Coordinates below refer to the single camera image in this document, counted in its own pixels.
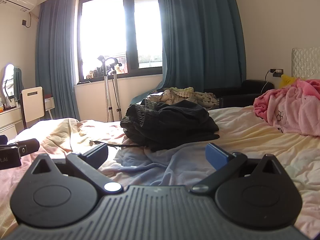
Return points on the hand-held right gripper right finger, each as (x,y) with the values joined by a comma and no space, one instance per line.
(217,156)

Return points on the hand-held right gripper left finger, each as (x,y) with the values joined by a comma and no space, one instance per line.
(96,155)

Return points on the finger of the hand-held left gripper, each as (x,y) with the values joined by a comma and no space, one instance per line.
(28,146)

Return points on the black pants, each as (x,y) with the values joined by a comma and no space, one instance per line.
(172,122)

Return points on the white dressing table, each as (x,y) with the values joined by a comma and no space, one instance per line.
(7,120)

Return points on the white backed chair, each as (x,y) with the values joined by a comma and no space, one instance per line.
(32,105)

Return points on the cream knit blanket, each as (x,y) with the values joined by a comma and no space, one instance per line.
(206,99)

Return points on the wavy table mirror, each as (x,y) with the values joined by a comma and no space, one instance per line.
(8,77)

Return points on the black sofa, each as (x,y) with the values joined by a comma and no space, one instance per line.
(250,87)

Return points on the pink fleece blanket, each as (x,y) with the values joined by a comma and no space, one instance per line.
(295,110)

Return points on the teal curtain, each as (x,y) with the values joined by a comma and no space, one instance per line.
(57,55)
(200,30)

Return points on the yellow plush toy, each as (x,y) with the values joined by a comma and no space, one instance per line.
(287,80)

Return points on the black framed window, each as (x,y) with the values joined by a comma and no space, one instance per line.
(105,30)

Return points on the white quilted pillow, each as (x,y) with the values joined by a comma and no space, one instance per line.
(305,62)

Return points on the wall power outlet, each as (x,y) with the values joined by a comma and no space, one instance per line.
(278,72)

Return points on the black wall box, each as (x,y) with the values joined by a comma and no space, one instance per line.
(24,22)

